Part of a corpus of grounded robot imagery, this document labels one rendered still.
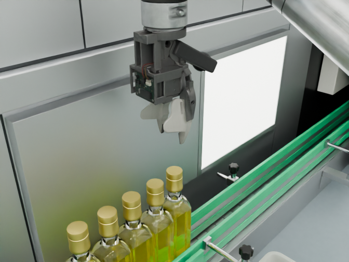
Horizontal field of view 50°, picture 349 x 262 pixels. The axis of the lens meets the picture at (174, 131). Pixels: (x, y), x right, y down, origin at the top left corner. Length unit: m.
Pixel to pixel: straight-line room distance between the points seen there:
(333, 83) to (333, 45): 1.11
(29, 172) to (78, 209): 0.16
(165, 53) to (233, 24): 0.41
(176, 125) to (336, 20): 0.30
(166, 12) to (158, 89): 0.12
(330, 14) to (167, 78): 0.26
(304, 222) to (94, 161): 0.79
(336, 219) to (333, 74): 0.59
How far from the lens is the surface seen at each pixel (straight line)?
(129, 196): 0.70
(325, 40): 0.56
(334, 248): 1.28
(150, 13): 0.60
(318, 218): 1.37
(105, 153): 0.78
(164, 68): 0.63
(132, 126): 0.81
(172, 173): 0.76
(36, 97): 0.67
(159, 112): 0.72
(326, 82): 1.67
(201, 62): 0.68
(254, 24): 1.09
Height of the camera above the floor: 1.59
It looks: 28 degrees down
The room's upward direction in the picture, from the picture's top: straight up
